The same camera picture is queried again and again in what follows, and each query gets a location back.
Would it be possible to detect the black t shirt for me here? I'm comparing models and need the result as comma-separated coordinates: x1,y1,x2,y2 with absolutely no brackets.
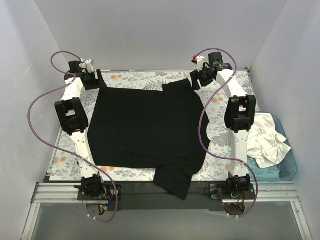
87,79,210,200

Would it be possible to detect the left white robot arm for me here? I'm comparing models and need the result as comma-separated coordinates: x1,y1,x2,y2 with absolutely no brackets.
54,59,107,200

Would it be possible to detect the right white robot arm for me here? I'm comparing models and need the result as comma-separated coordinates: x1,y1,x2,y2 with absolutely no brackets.
190,48,257,199

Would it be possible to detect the white t shirt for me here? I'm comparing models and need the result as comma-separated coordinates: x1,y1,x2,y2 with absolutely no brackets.
247,112,291,169

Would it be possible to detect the floral patterned table mat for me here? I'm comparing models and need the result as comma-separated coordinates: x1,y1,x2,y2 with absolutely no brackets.
48,71,231,182

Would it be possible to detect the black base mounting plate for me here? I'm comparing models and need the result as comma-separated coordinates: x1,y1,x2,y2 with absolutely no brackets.
77,181,259,212

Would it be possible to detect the teal plastic bin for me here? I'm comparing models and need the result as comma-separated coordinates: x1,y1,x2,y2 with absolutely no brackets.
247,112,297,182

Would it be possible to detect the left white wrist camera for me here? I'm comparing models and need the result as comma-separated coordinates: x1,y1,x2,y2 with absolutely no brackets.
79,58,95,73

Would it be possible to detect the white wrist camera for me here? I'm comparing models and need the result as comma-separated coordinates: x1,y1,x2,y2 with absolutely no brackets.
191,55,206,72
79,58,95,73

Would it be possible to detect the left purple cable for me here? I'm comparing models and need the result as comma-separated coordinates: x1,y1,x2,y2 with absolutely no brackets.
27,50,119,223

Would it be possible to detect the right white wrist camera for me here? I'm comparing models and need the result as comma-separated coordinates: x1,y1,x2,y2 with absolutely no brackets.
191,55,206,72

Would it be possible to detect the aluminium frame rail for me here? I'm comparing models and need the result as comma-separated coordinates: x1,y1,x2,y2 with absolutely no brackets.
22,182,312,240

